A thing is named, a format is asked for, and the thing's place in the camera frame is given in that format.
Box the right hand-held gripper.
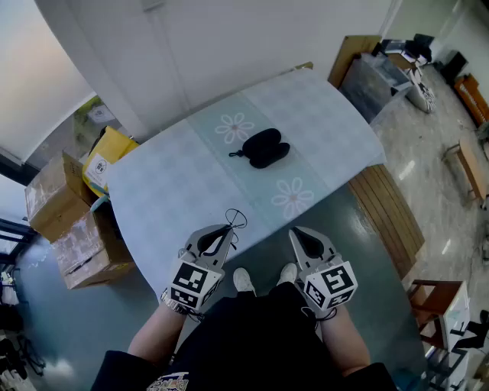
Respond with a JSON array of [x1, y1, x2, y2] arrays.
[[288, 225, 358, 312]]

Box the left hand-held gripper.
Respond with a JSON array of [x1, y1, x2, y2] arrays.
[[167, 224, 235, 311]]

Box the thin black wire glasses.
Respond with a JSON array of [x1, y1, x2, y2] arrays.
[[201, 208, 248, 257]]

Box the black glasses case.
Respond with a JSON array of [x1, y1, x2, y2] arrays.
[[228, 128, 291, 170]]

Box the person's left forearm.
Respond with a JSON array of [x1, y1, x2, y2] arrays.
[[127, 299, 189, 368]]

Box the person's right forearm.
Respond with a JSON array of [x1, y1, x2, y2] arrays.
[[316, 304, 372, 378]]

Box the person's white right shoe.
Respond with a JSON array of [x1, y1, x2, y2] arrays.
[[277, 262, 299, 286]]

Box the person's white shoe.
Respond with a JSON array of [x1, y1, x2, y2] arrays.
[[232, 267, 257, 296], [277, 262, 299, 286]]

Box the person's white left shoe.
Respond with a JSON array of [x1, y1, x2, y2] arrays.
[[232, 267, 257, 296]]

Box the silver wristwatch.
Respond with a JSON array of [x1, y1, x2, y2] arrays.
[[160, 289, 189, 315]]

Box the pale blue flowered tablecloth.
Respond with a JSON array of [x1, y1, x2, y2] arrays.
[[106, 70, 387, 303]]

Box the wooden slatted bench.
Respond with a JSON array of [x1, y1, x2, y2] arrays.
[[347, 163, 426, 280]]

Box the person's black clothing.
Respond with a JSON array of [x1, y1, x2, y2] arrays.
[[90, 281, 399, 391]]

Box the large taped cardboard box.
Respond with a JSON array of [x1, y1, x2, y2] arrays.
[[50, 208, 135, 291]]

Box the brown wooden chair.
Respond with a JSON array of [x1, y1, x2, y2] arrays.
[[407, 280, 465, 353]]

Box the yellow bag with white label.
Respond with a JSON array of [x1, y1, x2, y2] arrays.
[[81, 125, 141, 199]]

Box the small taped cardboard box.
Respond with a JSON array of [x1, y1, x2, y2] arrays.
[[24, 150, 97, 244]]

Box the grey plastic-wrapped cabinet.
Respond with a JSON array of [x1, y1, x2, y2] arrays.
[[338, 52, 413, 124]]

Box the light wooden stool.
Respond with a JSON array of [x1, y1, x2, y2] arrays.
[[442, 134, 489, 210]]

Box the white black patterned bag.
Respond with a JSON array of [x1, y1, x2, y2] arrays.
[[405, 80, 437, 115]]

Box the flat brown cardboard sheet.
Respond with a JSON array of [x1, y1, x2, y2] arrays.
[[327, 34, 384, 89]]

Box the black clothes rack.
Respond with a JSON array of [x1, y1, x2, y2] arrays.
[[0, 259, 47, 383]]

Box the orange wooden cabinet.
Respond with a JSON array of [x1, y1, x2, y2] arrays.
[[453, 73, 489, 128]]

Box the black box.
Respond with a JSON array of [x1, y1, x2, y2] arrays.
[[442, 49, 470, 84]]

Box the white roller blind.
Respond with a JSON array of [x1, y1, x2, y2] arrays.
[[0, 0, 97, 163]]

